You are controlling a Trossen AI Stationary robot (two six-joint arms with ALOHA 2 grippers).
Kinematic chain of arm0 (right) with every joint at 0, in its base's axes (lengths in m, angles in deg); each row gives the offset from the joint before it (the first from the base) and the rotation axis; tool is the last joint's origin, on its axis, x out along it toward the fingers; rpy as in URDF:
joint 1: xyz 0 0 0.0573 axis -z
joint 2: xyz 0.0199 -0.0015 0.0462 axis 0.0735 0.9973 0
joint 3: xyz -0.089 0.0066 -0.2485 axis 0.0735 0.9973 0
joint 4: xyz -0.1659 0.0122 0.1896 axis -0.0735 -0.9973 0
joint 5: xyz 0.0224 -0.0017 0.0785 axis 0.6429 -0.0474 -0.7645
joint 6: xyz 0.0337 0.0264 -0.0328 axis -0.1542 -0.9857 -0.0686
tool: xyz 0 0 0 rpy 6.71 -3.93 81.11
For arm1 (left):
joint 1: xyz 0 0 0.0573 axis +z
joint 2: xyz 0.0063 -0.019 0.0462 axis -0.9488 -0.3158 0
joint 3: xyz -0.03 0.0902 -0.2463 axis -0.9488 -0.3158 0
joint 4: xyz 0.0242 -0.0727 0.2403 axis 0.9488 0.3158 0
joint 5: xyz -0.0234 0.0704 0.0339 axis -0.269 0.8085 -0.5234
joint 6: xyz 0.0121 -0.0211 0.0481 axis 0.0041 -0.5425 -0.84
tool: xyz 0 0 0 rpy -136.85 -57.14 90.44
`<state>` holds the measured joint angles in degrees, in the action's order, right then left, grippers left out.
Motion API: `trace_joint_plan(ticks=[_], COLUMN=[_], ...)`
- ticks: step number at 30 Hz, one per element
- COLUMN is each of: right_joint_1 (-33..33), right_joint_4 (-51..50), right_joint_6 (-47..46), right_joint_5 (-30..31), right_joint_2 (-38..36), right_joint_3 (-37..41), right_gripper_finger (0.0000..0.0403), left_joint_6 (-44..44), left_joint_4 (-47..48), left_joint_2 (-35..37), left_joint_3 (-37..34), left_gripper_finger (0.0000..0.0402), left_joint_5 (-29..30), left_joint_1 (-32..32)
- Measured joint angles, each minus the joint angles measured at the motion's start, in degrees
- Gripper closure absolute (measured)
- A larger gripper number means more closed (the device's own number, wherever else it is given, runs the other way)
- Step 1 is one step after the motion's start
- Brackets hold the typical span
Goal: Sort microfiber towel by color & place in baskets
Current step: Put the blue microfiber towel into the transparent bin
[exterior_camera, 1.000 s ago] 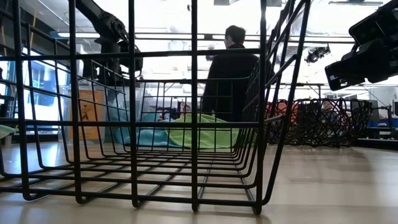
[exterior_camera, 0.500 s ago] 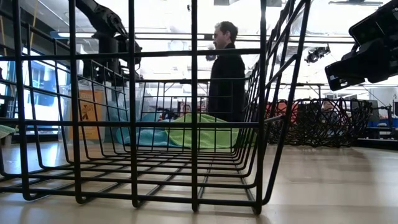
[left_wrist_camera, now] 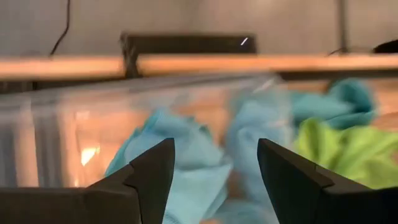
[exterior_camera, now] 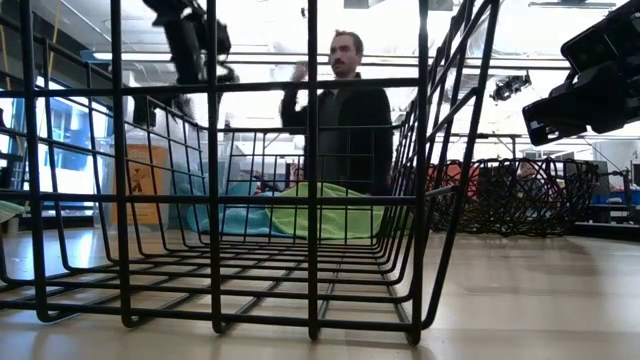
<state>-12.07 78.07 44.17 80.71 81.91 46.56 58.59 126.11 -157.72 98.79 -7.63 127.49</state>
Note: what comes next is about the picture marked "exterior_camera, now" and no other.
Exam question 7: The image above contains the green microfiber towel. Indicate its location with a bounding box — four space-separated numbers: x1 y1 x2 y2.
264 182 387 240

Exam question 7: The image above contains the pale green object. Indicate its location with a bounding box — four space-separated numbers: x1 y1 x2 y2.
0 199 29 225

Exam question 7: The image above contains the ceiling light strip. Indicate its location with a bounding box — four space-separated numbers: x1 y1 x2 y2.
92 51 209 63

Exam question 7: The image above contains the clear plastic bin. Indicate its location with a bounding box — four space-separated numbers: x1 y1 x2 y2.
94 124 236 231

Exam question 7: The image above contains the blue microfiber towel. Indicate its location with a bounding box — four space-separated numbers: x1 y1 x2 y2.
167 167 284 237

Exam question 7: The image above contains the black wire rectangular basket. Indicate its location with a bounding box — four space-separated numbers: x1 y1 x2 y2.
0 0 501 347

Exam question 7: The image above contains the black metal table frame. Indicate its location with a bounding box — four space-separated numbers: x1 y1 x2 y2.
572 222 640 240

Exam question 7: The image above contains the black ceiling spotlight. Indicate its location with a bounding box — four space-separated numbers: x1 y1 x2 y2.
489 73 532 104

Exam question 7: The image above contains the background office desk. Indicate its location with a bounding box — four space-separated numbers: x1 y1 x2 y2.
589 154 640 224

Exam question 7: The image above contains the ceiling light fixture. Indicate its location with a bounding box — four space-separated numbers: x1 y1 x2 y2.
528 0 617 10

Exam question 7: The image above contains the dark woven round basket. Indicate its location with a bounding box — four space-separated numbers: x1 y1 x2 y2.
427 156 601 240

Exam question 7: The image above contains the large window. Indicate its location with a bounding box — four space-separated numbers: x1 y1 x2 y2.
9 94 109 197

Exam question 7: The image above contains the person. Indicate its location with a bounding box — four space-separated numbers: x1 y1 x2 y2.
279 29 396 197

